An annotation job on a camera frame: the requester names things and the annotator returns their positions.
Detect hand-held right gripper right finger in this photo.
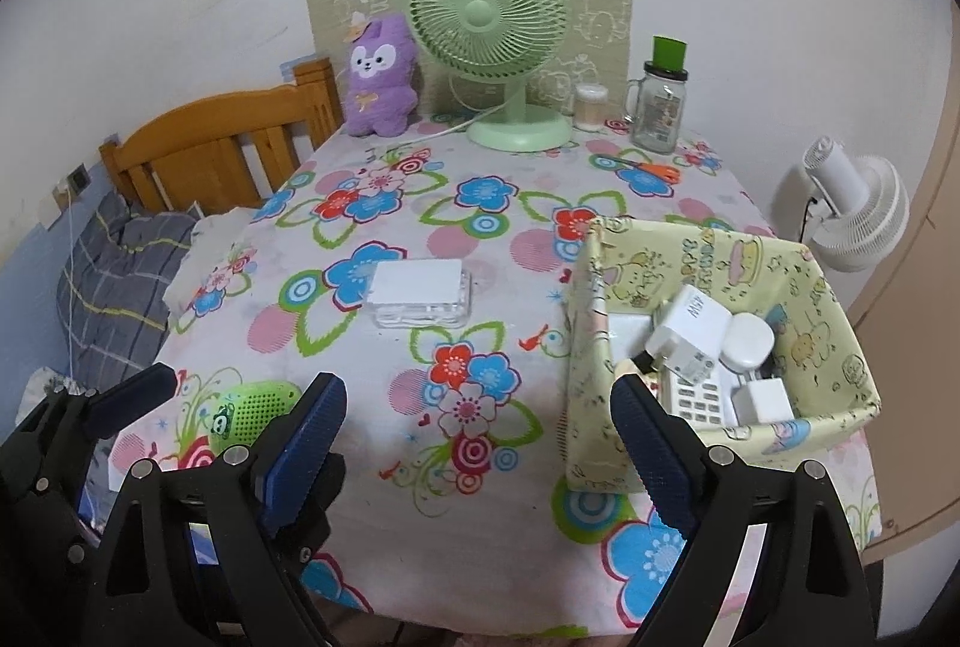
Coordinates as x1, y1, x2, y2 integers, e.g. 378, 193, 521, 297
610, 373, 878, 647

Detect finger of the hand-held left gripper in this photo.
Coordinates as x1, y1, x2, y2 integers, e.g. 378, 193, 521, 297
0, 362, 177, 514
280, 454, 347, 567

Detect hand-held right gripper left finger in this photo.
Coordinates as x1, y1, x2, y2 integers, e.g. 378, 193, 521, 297
84, 372, 347, 647

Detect green perforated frog gadget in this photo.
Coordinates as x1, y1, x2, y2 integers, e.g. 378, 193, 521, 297
214, 379, 305, 457

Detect white cube charger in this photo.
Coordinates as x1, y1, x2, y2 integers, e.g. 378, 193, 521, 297
731, 379, 796, 427

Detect white box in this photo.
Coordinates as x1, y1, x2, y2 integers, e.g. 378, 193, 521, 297
606, 314, 655, 367

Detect white power adapter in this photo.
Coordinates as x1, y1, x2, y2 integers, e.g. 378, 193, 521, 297
645, 285, 732, 386

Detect white round device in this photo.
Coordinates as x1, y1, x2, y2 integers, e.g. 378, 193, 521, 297
720, 313, 776, 378

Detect yellow cartoon storage box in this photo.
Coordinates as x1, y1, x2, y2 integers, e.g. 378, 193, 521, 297
562, 216, 882, 494

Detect white patterned cloth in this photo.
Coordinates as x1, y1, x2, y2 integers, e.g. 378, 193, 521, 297
22, 368, 83, 416

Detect grey plaid bedding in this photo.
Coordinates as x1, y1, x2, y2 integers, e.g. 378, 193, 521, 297
56, 189, 203, 393

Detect clear plastic box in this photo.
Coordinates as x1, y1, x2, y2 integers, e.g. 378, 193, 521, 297
370, 259, 475, 329

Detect wooden headboard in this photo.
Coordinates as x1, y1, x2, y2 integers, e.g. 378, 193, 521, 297
100, 57, 342, 217

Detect floral tablecloth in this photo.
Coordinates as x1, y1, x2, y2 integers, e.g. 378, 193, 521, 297
109, 118, 882, 640

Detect white clip fan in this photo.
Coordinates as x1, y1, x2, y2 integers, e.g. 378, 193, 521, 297
799, 137, 911, 273

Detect glass jar mug green lid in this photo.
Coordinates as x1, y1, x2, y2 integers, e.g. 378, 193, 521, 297
621, 36, 689, 154

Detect cotton swab container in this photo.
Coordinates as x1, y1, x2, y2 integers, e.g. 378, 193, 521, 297
574, 83, 610, 131

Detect purple plush toy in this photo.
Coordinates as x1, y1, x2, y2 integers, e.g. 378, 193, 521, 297
341, 13, 421, 137

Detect green desk fan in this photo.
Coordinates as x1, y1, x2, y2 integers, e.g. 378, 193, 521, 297
409, 0, 575, 154

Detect thin white cable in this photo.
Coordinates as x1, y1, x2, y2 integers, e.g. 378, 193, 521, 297
62, 189, 80, 378

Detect orange handled scissors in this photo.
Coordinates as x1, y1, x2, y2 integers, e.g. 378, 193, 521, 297
615, 161, 682, 183

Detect white fan cable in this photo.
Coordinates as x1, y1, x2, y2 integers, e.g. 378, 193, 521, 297
409, 103, 511, 139

